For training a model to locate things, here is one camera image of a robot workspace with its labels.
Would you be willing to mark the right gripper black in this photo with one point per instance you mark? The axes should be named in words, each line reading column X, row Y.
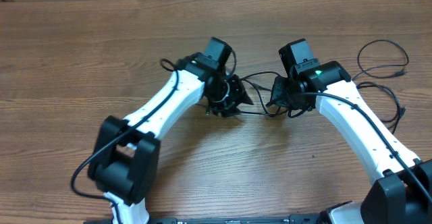
column 279, row 98

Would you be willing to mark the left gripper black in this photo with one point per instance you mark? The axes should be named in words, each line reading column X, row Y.
column 227, row 109

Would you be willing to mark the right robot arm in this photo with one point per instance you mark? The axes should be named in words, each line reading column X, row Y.
column 400, row 181

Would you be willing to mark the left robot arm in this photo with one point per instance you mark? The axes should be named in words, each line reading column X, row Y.
column 126, row 154

